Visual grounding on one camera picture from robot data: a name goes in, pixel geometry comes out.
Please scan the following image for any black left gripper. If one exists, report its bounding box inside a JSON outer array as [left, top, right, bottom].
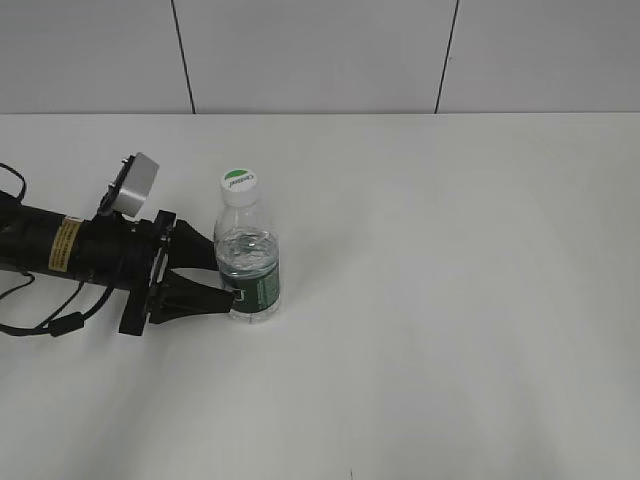
[[79, 210, 235, 336]]

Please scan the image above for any clear Cestbon water bottle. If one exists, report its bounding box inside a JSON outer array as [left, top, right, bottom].
[[214, 200, 281, 324]]

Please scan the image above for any white green bottle cap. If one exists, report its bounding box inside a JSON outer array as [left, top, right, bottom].
[[220, 168, 260, 208]]

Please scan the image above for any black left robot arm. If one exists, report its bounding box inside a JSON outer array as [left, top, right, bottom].
[[1, 193, 234, 337]]

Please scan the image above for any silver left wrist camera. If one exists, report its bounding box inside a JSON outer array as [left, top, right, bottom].
[[97, 152, 159, 218]]

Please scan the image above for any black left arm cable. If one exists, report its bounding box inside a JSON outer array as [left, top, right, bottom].
[[0, 162, 114, 340]]

